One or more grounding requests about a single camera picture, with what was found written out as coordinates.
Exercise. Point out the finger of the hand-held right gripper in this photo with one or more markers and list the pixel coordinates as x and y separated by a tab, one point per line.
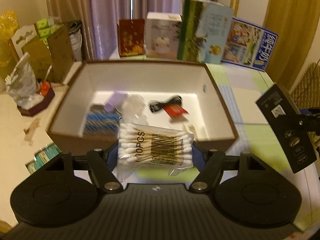
311	111
307	123

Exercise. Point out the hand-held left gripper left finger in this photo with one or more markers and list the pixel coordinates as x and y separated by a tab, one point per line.
111	156

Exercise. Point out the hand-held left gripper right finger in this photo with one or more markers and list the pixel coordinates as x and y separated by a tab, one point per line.
198	156

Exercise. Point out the black product box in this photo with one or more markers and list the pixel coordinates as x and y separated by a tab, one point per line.
282	120

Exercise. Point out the striped knit hat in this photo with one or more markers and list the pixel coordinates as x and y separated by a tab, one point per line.
100	122

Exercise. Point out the cotton swab pack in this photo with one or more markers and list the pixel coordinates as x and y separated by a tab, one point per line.
155	150

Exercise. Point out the red packet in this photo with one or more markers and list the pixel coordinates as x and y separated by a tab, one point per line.
175	110

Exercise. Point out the frosted plastic container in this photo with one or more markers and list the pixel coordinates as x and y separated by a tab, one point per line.
132	107

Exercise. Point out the purple tube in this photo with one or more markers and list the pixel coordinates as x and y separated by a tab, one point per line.
115	101

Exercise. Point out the brown cardboard box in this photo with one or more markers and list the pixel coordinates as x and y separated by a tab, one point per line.
155	80

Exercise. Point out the quilted beige chair cushion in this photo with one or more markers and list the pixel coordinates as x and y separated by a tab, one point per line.
307	85

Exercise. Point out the group of teal boxes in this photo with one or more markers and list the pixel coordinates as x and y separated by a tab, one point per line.
42	158

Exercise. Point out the small brown wrapper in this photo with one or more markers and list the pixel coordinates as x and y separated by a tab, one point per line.
32	129

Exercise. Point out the golden brown curtain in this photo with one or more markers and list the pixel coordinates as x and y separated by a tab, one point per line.
292	25

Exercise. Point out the dark red tray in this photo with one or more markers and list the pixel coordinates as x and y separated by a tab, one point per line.
37	105

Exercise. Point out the blue milk carton box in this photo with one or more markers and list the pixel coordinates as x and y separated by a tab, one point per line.
250	45

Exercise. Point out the clear plastic bag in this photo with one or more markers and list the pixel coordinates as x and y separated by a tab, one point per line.
22	82

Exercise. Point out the brown cardboard carton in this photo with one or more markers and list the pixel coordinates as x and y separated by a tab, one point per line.
55	55

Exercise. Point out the white paper bag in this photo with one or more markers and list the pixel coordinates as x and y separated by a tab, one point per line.
75	42

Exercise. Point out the red gift box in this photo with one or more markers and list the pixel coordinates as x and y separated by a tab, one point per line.
131	37

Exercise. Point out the green milk carton box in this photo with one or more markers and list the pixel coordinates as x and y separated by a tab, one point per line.
205	30

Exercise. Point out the white product box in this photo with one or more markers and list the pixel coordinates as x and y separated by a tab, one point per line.
162	35

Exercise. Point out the stack of green boxes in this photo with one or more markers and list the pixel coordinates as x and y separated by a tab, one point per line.
47	28

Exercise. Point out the white scalloped cardboard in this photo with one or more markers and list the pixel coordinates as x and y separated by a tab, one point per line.
22	40

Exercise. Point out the tan curtain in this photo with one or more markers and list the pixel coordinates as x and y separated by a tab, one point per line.
67	10

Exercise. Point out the yellow plastic bag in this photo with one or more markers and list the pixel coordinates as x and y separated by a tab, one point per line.
7	37

